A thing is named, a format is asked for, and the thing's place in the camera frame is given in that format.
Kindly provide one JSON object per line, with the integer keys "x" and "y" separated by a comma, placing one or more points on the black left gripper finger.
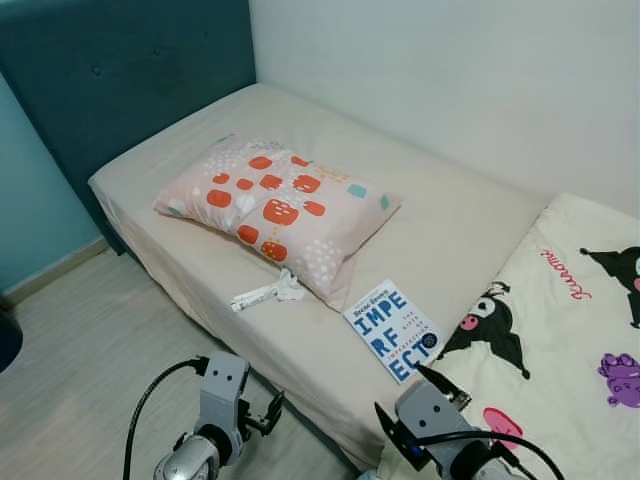
{"x": 276, "y": 402}
{"x": 266, "y": 425}

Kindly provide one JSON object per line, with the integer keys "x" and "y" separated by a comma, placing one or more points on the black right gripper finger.
{"x": 442, "y": 385}

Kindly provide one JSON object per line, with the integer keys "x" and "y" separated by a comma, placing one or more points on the white book blue lettering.
{"x": 390, "y": 330}

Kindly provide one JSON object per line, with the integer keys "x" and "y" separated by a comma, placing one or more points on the cream cartoon print blanket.
{"x": 560, "y": 330}

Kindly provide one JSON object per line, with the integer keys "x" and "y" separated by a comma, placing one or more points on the pink patterned pillow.
{"x": 280, "y": 210}

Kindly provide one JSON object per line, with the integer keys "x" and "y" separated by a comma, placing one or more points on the cream sheeted mattress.
{"x": 430, "y": 200}

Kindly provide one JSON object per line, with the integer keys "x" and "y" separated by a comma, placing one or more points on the teal upholstered headboard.
{"x": 120, "y": 70}

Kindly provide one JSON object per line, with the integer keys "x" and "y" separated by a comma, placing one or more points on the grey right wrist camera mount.
{"x": 425, "y": 420}

